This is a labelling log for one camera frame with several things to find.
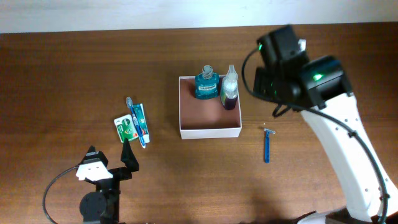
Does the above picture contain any clear soap pump bottle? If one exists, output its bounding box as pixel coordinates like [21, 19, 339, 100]
[220, 65, 239, 110]

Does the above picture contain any teal mouthwash bottle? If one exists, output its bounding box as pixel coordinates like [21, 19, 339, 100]
[195, 65, 220, 100]

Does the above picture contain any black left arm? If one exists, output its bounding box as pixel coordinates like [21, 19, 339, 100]
[76, 139, 139, 224]

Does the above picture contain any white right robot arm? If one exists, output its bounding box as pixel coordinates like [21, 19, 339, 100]
[252, 26, 397, 223]

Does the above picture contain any green Dettol soap bar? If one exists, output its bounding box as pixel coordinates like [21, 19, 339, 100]
[114, 114, 139, 143]

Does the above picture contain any teal toothpaste tube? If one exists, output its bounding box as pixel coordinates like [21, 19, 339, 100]
[133, 103, 150, 144]

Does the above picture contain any blue disposable razor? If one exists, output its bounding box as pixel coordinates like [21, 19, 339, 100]
[264, 128, 275, 164]

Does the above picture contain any blue toothbrush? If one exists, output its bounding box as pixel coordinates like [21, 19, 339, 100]
[126, 97, 146, 149]

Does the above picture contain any white square cardboard box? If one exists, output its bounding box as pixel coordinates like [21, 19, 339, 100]
[178, 76, 243, 139]

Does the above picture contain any black left camera cable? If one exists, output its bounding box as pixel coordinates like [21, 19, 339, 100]
[42, 165, 80, 224]

